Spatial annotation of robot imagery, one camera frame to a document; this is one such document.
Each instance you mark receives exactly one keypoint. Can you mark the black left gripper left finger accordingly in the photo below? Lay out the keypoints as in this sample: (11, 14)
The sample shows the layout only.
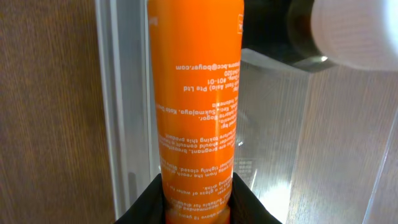
(148, 208)

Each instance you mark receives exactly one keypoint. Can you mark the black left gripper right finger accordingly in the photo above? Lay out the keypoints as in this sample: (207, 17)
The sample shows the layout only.
(245, 207)

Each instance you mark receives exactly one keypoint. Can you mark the black bottle white cap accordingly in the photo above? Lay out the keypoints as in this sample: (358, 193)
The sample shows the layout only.
(314, 35)

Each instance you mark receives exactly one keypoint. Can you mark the clear plastic container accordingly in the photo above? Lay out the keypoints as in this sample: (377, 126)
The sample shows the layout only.
(312, 147)

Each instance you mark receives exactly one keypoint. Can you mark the orange tablet tube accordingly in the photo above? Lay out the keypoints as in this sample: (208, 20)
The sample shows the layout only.
(196, 61)

